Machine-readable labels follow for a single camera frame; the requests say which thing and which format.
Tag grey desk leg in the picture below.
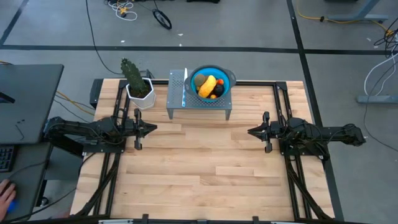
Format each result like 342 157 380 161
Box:
326 0 389 22

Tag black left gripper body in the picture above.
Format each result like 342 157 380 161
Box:
124 108 144 151

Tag short yellow cable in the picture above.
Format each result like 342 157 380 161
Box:
55 90 96 118

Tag black cable bundle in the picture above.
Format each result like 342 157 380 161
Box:
373 27 398 58

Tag white coiled cable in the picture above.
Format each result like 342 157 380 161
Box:
105 0 139 22

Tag low dark grey desk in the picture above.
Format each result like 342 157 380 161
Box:
0 142 54 222

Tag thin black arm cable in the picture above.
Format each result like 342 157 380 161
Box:
362 102 398 153

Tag black monitor stand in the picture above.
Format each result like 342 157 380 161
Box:
0 91 16 105

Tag black aluminium table frame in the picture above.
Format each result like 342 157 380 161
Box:
70 77 346 224

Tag knife with teal-white handle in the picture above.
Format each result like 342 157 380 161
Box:
181 67 188 108

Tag black backlit keyboard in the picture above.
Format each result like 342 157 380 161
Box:
0 146 16 173

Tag person's hand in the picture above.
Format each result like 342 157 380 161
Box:
0 179 17 220

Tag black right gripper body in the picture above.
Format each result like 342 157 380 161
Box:
262 111 283 154

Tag grey desk foot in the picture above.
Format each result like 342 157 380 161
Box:
356 95 398 104

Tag long black floor cable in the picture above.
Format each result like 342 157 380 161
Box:
84 0 125 76

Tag white hexagonal plant pot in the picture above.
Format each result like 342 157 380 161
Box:
125 77 157 110

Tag blue collapsible colander bowl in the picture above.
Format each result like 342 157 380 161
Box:
183 64 237 103

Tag long yellow floor cable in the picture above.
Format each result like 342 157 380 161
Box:
295 0 396 37

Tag yellow-orange mango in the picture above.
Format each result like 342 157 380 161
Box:
198 75 218 99

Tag white floor cables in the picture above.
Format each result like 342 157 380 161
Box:
363 52 398 97

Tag tall green cactus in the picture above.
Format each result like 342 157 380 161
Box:
120 57 147 94

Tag black allen key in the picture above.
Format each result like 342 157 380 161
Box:
14 119 26 141

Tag grey perforated metal stand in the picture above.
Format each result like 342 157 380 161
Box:
166 68 233 121

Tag black cable loop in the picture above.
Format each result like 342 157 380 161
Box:
152 8 173 30

